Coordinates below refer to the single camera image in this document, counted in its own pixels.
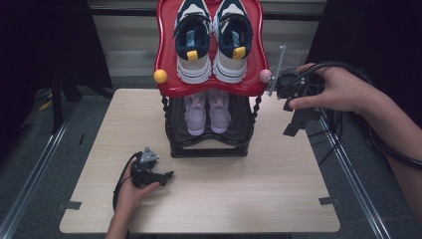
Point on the yellow tape strip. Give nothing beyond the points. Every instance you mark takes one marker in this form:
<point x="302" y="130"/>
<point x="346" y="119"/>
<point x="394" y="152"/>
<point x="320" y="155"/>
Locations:
<point x="45" y="106"/>

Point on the person's left hand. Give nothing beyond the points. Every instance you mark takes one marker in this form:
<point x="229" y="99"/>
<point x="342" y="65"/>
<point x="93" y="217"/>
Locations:
<point x="129" y="199"/>

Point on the red and black shoe rack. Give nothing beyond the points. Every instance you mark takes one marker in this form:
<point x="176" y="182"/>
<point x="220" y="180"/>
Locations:
<point x="257" y="56"/>

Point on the black tape strip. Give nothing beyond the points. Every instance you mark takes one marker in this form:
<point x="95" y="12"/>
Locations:
<point x="73" y="205"/>
<point x="327" y="201"/>
<point x="81" y="139"/>

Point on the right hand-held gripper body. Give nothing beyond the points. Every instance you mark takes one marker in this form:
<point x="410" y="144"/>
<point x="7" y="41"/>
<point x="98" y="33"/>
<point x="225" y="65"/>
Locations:
<point x="298" y="88"/>

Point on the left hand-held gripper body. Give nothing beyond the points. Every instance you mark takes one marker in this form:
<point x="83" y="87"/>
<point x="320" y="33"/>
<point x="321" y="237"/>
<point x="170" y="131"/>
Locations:
<point x="144" y="172"/>

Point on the person's right hand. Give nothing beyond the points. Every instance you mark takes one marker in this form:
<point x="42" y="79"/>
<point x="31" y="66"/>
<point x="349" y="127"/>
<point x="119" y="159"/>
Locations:
<point x="345" y="93"/>

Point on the metal floor rail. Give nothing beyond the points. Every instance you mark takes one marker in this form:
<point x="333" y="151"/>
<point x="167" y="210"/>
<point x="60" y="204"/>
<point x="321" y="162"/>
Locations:
<point x="358" y="192"/>
<point x="41" y="166"/>

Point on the pair of pink-white sneakers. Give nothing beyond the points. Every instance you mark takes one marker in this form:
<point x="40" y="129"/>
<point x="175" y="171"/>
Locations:
<point x="219" y="114"/>

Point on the black curtain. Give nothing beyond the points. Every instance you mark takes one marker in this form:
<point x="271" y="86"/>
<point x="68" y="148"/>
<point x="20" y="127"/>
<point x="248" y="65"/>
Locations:
<point x="381" y="33"/>
<point x="33" y="49"/>

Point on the black stand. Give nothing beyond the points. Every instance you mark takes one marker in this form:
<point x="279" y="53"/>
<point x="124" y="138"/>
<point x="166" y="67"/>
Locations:
<point x="57" y="109"/>

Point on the navy and white sneaker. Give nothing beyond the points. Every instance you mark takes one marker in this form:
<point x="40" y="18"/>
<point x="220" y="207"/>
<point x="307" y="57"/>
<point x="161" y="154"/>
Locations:
<point x="194" y="69"/>
<point x="232" y="68"/>

